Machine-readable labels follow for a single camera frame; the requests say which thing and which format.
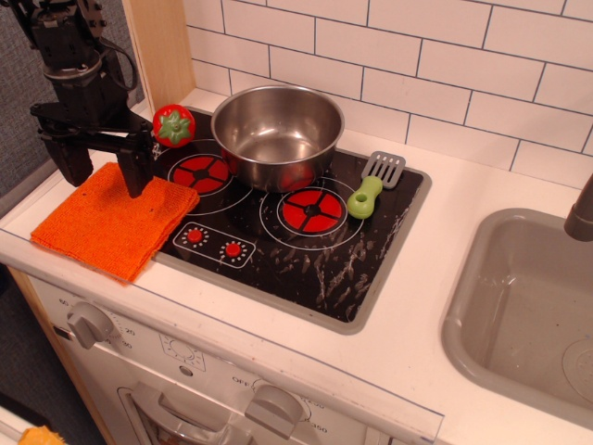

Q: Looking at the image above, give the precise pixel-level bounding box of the grey green toy spatula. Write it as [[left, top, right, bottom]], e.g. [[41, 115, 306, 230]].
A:
[[347, 151, 406, 220]]

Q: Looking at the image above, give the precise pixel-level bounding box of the wooden side panel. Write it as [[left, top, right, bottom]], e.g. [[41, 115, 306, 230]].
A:
[[122, 0, 196, 112]]

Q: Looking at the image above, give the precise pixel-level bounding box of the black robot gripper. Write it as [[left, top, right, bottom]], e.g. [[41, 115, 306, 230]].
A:
[[31, 58, 153, 198]]

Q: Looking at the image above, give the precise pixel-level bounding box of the grey toy sink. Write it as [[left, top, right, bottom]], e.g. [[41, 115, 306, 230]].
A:
[[442, 209, 592, 428]]

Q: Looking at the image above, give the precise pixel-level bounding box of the red toy tomato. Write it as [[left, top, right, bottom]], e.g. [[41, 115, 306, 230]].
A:
[[153, 104, 196, 148]]

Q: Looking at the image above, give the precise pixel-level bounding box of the orange object bottom left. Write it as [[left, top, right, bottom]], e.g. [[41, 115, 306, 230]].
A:
[[18, 426, 66, 445]]

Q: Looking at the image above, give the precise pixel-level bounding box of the black toy stove top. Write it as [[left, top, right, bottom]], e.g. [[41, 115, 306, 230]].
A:
[[156, 109, 431, 335]]

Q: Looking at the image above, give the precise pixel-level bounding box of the stainless steel pot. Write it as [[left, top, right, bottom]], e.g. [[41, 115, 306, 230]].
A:
[[210, 85, 345, 193]]

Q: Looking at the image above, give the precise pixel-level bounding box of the orange folded cloth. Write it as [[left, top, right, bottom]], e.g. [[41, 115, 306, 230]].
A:
[[31, 162, 200, 283]]

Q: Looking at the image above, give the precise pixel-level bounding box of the grey timer knob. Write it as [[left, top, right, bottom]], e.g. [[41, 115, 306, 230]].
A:
[[67, 302, 114, 350]]

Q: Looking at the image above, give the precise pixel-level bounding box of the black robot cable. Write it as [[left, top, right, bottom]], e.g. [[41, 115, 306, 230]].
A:
[[97, 37, 139, 93]]

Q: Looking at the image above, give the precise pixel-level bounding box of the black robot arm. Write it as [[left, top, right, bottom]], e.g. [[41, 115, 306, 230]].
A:
[[2, 1, 154, 197]]

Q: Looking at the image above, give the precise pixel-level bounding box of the white toy oven front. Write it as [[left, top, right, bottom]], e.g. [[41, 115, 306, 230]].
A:
[[31, 278, 389, 444]]

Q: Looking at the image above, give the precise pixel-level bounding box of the grey oven knob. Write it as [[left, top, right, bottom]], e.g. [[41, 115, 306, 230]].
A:
[[245, 385, 305, 439]]

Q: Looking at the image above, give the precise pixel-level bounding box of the grey faucet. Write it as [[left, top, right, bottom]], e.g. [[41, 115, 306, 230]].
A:
[[563, 175, 593, 242]]

